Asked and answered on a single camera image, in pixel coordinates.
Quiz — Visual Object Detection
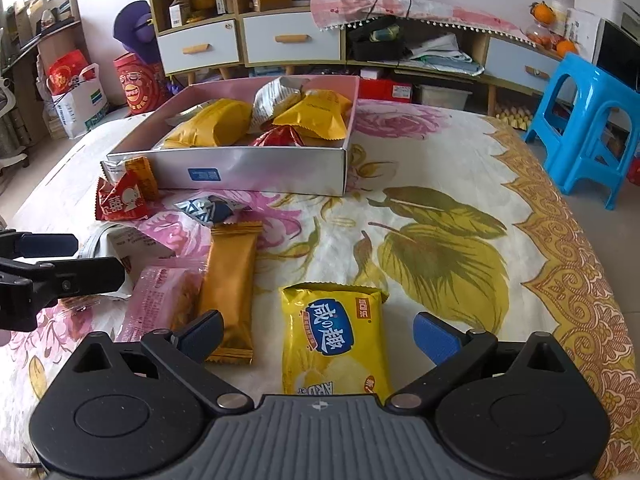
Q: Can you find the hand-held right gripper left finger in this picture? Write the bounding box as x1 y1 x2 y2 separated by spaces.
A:
67 310 253 408

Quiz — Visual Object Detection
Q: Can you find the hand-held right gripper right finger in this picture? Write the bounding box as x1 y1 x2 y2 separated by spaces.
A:
385 311 576 408

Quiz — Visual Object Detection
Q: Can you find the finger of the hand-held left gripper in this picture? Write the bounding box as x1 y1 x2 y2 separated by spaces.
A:
0 256 126 308
0 230 79 259

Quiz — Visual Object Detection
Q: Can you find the clear rice cracker packet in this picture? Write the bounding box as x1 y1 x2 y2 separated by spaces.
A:
80 221 138 303

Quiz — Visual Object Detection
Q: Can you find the golden orange long packet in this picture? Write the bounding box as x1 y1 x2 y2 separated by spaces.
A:
196 220 265 366

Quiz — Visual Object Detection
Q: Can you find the pink snack packet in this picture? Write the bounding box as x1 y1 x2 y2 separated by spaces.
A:
114 265 207 348

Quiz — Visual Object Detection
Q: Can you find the small red triangular packet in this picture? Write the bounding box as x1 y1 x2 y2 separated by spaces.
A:
94 169 151 222

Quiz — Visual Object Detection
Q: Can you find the small white packet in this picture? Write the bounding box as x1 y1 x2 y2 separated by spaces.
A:
100 160 132 186

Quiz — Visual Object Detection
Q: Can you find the yellow chip packet blue label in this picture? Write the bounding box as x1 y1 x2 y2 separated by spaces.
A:
279 281 394 397

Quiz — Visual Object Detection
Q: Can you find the small orange packet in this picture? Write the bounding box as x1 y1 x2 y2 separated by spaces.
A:
123 156 161 202

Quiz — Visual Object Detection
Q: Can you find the blue white candy packet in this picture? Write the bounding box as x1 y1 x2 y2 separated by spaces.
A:
174 194 247 226

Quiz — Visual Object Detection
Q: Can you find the pink cardboard box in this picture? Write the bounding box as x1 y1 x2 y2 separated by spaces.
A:
100 75 362 197

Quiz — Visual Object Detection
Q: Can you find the yellow snack packet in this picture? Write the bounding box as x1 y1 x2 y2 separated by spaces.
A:
272 89 353 141
164 99 253 149

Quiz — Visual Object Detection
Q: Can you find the red snack packet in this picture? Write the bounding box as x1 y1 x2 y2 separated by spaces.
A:
248 125 307 149

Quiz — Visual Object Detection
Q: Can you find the white packet green print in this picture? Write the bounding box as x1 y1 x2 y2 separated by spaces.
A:
251 77 312 131

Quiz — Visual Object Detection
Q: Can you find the white shopping bag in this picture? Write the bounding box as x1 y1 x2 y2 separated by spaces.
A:
49 64 111 140

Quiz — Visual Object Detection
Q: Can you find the red bag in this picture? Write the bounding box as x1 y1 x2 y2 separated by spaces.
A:
46 50 97 95

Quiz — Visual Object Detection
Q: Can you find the red cylinder drum box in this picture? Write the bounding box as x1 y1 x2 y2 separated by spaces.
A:
112 52 167 117

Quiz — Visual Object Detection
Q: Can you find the wooden bookshelf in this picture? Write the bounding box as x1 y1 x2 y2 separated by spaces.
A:
0 0 83 161

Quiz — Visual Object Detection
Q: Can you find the yellow egg tray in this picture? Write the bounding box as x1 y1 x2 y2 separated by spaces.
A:
492 100 536 131

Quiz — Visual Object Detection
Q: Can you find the purple plush toy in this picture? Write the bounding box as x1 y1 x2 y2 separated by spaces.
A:
112 0 182 97

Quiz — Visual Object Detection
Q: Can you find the clear storage bin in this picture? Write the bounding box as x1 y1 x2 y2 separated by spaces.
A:
416 84 474 112

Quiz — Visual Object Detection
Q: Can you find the tall wooden shelf cabinet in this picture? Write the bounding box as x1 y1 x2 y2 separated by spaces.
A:
144 0 246 87

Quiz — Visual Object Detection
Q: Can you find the red carton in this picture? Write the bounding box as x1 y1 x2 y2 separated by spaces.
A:
357 79 414 103

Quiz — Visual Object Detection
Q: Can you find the blue plastic stool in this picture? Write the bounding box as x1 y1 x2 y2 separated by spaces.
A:
522 51 640 211

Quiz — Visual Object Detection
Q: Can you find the pile of papers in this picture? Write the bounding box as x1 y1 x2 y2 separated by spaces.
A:
404 34 486 78

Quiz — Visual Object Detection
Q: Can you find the low wooden tv stand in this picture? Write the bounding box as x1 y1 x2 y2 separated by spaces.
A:
344 15 567 117

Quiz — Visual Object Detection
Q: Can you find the black bag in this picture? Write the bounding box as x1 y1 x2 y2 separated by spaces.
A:
347 22 407 64

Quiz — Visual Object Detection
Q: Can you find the wooden drawer cabinet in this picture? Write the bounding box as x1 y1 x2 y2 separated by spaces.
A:
239 4 347 80

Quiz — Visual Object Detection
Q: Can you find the pink floral cloth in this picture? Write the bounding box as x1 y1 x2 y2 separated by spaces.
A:
310 0 532 47

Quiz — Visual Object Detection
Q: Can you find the black microwave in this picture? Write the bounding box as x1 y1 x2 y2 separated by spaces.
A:
594 17 640 95

